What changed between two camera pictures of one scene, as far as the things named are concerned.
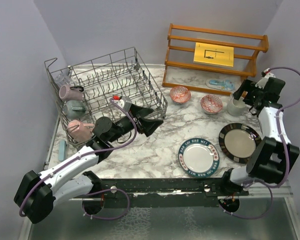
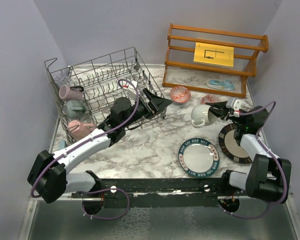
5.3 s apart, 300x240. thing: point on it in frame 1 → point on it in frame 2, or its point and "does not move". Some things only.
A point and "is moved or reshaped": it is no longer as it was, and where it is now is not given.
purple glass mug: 71,93 does not move
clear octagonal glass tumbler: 63,79 does not move
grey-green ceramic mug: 75,109 does not move
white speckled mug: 236,107 is moved or reshaped
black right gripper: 247,85 → 219,109
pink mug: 79,132 does not move
